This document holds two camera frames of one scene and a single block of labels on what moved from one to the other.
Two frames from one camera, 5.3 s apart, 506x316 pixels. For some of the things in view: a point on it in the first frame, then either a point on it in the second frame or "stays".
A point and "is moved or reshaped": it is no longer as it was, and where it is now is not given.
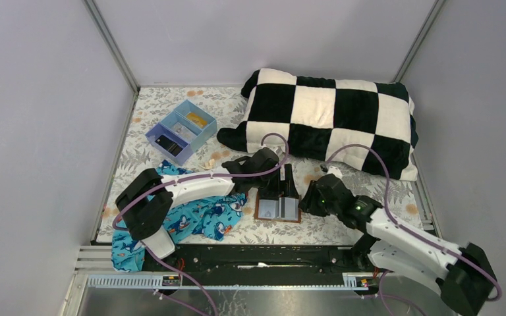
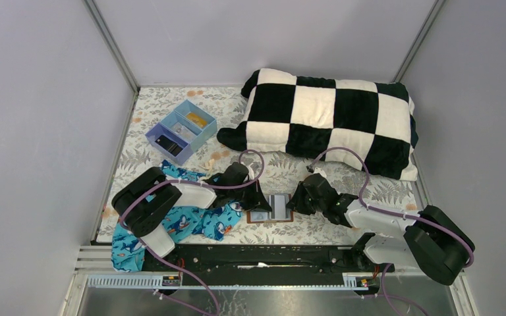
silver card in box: x=183 y=131 stays
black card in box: x=168 y=145 stays
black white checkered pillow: x=368 y=127 stays
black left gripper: x=273 y=186 -> x=252 y=195
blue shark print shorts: x=218 y=216 stays
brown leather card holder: x=284 y=209 is moved or reshaped
